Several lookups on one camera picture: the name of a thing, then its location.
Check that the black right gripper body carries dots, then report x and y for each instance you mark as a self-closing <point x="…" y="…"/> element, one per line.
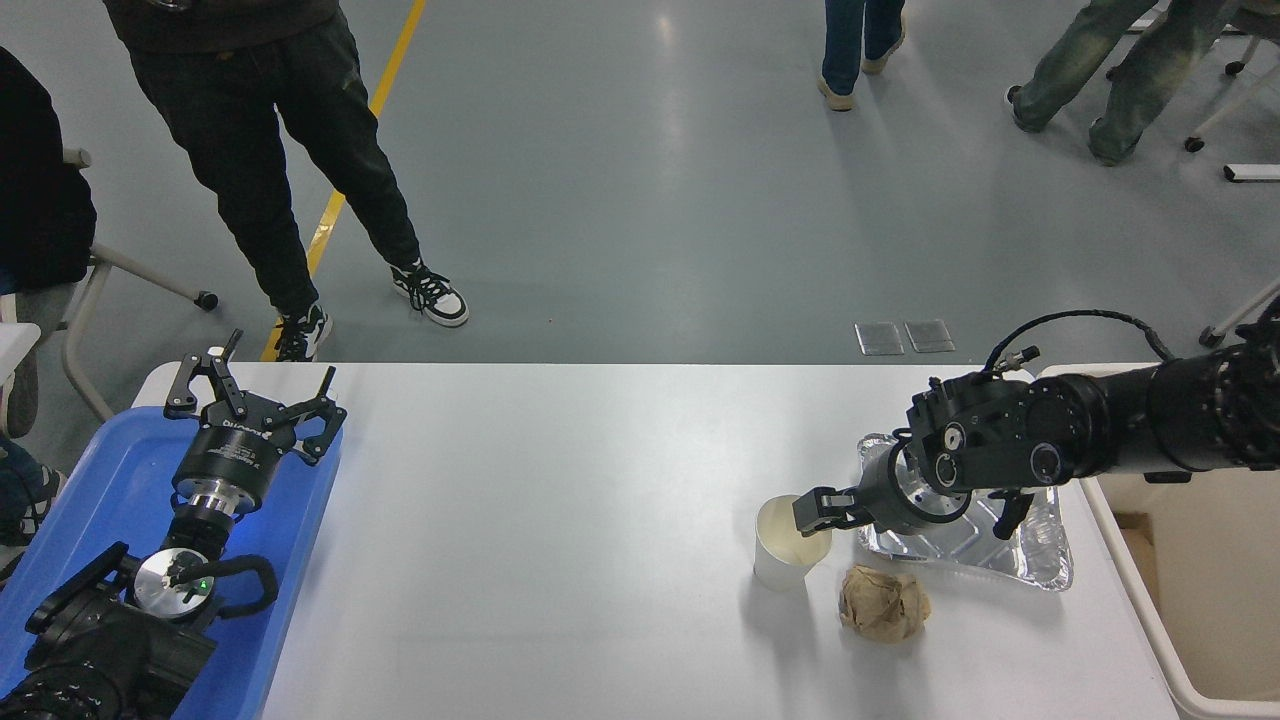
<point x="885" y="495"/>

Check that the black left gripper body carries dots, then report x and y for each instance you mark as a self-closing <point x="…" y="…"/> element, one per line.
<point x="232" y="460"/>

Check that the white paper cup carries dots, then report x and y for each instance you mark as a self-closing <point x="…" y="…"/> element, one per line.
<point x="780" y="560"/>

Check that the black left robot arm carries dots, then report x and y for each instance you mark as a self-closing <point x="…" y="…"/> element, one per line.
<point x="90" y="650"/>

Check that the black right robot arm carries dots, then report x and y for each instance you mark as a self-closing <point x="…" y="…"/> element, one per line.
<point x="1100" y="420"/>

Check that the crumpled tan paper ball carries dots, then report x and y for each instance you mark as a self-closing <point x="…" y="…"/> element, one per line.
<point x="885" y="603"/>

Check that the blue plastic tray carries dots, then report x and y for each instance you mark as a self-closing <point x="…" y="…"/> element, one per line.
<point x="110" y="480"/>

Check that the grey wheeled chair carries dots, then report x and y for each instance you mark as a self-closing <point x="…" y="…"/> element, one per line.
<point x="140" y="268"/>

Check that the metal floor plate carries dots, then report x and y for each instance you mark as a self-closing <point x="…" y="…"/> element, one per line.
<point x="930" y="336"/>
<point x="880" y="339"/>

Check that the silver foil tray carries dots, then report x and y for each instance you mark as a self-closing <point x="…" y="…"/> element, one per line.
<point x="1040" y="550"/>

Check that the white board corner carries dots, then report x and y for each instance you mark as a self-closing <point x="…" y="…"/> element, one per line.
<point x="15" y="345"/>

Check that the standing person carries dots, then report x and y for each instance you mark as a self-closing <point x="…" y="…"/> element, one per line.
<point x="240" y="150"/>

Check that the seated person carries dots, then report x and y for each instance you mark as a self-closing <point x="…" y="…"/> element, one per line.
<point x="40" y="200"/>

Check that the large pale bin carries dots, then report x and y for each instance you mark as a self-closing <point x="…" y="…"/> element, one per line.
<point x="1210" y="600"/>

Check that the chair leg with caster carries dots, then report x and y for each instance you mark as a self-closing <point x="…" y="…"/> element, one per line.
<point x="1212" y="338"/>

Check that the walking person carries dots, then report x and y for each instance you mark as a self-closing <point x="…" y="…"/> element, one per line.
<point x="845" y="40"/>

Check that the white wheeled chair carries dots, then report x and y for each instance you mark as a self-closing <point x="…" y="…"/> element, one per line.
<point x="1193" y="145"/>

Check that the white flat bar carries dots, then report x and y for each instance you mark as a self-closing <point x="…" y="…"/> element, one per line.
<point x="1255" y="173"/>

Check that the striding person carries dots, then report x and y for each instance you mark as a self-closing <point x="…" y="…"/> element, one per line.
<point x="1130" y="70"/>

